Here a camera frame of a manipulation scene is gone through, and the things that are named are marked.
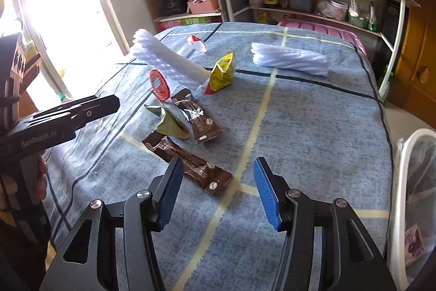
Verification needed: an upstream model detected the yellow snack wrapper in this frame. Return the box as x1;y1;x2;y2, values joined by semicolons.
204;50;236;94

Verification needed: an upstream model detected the white window frame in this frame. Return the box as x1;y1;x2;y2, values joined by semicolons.
0;0;137;101

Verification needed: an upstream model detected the yellow cooking oil bottle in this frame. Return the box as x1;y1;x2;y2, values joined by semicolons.
256;10;278;25

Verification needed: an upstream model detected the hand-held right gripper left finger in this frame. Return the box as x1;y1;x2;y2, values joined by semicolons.
39;156;184;291

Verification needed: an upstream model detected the long white foam net sleeve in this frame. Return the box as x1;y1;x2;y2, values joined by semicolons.
131;28;210;90

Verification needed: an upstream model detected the crumpled clear plastic bag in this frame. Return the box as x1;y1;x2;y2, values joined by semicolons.
315;0;338;19

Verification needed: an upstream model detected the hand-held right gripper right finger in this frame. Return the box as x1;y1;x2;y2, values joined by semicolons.
253;156;397;291

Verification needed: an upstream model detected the wooden door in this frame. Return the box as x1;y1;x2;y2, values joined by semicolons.
385;0;436;128

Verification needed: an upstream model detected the red lidded jelly cup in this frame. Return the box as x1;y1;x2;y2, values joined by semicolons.
149;69;171;103

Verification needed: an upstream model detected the green basket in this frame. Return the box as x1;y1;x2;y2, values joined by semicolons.
348;14;367;28

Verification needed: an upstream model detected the person's left hand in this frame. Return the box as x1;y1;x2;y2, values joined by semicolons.
34;153;49;200

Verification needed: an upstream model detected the green bottle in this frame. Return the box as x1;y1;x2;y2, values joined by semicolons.
367;2;379;32

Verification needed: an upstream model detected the white lidded jar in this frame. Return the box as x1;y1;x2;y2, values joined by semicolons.
329;0;350;20

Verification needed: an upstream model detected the pink plastic tray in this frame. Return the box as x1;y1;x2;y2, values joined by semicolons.
277;18;368;56

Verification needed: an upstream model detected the olive green wrapper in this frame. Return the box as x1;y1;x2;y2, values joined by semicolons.
144;103;190;140

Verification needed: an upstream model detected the wooden door knob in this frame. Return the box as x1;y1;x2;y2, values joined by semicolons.
414;66;430;83

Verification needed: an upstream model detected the clear plastic bin liner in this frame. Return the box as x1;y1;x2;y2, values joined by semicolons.
404;137;436;278

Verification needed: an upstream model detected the brown coffee sachet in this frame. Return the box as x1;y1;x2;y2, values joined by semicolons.
170;89;223;144
141;134;234;196

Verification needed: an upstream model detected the plastic bag of goods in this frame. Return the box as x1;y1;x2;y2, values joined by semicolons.
349;0;372;29

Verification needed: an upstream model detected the green cardboard carton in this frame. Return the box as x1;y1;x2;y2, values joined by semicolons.
180;16;213;26

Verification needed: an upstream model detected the purple milk carton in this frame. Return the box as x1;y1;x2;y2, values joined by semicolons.
404;223;426;264

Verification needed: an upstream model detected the black kitchen appliance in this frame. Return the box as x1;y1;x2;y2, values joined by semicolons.
163;0;184;17

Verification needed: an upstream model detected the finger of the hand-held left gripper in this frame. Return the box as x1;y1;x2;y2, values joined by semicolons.
19;106;120;139
56;94;120;115

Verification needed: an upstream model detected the white trash bin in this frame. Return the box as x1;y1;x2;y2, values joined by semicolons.
388;128;436;291

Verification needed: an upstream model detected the pink woven basket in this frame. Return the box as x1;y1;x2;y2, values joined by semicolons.
187;0;220;15

